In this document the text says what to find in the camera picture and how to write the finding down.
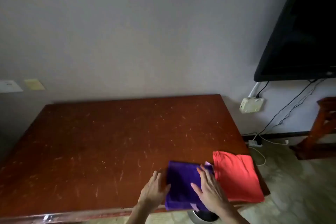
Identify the person's right hand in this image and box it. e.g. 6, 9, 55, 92
191, 164, 231, 212

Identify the person's left hand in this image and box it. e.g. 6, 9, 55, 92
137, 170, 172, 210

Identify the orange cloth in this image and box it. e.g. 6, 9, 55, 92
212, 150, 265, 204

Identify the purple cloth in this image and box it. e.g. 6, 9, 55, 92
164, 160, 216, 212

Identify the round metal bin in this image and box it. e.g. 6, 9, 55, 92
187, 209, 220, 223

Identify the reddish brown wooden table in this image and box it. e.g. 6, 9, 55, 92
0, 94, 271, 224

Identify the dark wooden chair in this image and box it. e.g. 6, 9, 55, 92
289, 97, 336, 161

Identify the black television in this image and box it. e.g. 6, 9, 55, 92
253, 0, 336, 82

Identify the cream wall socket box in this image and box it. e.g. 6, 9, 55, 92
239, 97, 265, 114

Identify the thin tangled black cable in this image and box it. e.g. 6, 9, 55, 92
270, 79, 326, 130

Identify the black power cable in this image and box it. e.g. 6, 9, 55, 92
256, 81, 270, 99

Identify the white cable conduit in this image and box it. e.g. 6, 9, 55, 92
248, 81, 262, 99

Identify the long black cable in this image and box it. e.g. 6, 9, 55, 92
258, 79, 318, 140

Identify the yellow wall plate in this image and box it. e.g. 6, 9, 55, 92
23, 79, 46, 91

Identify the white wall plate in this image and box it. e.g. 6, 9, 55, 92
0, 80, 23, 93

